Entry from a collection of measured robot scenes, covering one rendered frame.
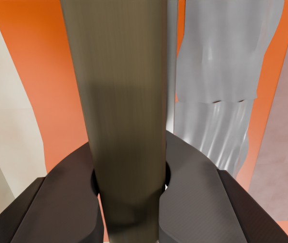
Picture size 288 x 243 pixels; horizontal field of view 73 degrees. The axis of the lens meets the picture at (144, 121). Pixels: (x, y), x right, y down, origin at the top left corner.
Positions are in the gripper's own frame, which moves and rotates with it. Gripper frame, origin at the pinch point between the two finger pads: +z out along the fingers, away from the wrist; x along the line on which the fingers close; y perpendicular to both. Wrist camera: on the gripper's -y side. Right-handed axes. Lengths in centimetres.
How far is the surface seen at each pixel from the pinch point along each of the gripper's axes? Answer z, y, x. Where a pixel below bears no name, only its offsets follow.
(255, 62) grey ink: 5.1, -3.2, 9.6
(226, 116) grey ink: 5.1, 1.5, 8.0
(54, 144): 5.7, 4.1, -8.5
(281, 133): 5.6, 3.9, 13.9
